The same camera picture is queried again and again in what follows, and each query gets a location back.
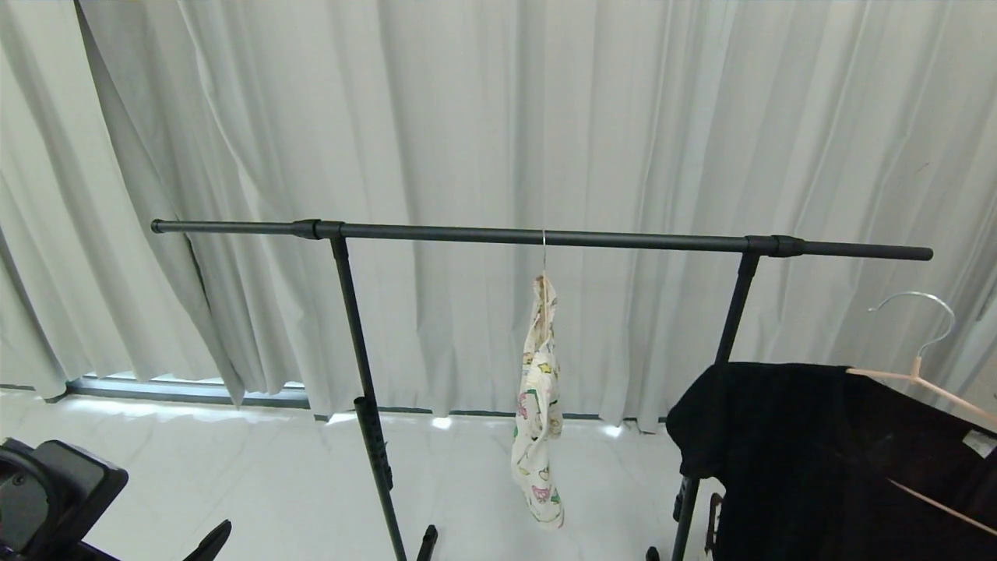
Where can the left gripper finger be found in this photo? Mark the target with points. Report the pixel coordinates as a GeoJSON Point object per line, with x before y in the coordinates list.
{"type": "Point", "coordinates": [209, 547]}

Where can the cream printed garment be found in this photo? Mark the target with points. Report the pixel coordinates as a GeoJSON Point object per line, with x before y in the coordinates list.
{"type": "Point", "coordinates": [537, 389]}

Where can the pink clothes hanger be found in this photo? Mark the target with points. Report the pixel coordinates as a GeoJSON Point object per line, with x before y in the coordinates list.
{"type": "Point", "coordinates": [544, 253]}
{"type": "Point", "coordinates": [917, 370]}

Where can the black garment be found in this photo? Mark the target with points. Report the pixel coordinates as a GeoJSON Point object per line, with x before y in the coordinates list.
{"type": "Point", "coordinates": [794, 467]}

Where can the black clothes rack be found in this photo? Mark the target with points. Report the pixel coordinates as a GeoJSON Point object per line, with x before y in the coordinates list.
{"type": "Point", "coordinates": [506, 236]}

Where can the window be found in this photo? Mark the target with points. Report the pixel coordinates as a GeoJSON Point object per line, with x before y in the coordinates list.
{"type": "Point", "coordinates": [156, 387]}

